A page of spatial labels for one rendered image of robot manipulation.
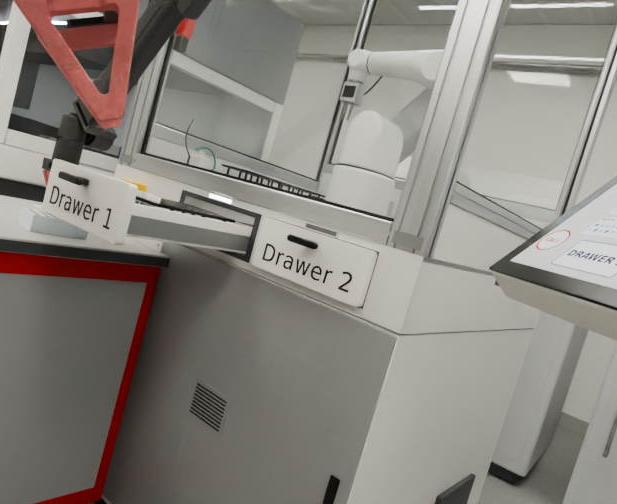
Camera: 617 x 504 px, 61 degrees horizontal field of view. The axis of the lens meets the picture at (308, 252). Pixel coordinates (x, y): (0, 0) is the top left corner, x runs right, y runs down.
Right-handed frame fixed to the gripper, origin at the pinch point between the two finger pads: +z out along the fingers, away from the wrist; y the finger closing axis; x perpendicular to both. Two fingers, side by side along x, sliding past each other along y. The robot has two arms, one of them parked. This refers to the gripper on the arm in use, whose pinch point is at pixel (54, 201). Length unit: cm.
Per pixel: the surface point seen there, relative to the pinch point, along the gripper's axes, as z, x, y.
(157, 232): -1.8, -7.8, -35.9
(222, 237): -3.4, -24.1, -33.3
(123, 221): -2.9, 0.5, -38.9
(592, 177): -96, -346, 19
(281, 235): -7, -32, -43
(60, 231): 5.7, -1.0, -5.4
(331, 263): -5, -34, -57
